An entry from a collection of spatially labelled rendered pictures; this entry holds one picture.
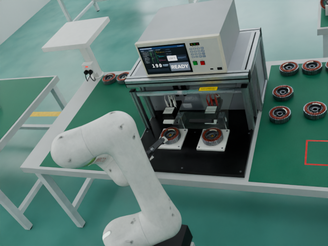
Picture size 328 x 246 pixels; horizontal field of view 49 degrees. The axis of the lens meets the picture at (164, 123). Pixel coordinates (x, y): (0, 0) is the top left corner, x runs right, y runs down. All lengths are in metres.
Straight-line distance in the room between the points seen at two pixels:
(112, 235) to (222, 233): 1.27
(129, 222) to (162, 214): 0.14
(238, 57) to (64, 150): 1.07
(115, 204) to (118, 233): 1.58
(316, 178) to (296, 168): 0.10
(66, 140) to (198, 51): 0.86
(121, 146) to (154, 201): 0.24
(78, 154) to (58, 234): 1.90
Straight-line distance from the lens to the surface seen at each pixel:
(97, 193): 3.07
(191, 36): 1.74
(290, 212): 2.54
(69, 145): 1.14
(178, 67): 1.84
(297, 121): 2.00
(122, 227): 1.35
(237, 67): 1.81
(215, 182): 1.78
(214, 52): 1.74
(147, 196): 1.24
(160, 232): 1.32
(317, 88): 2.21
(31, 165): 2.42
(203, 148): 1.90
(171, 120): 1.97
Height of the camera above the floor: 2.11
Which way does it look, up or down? 38 degrees down
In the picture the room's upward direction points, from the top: 21 degrees counter-clockwise
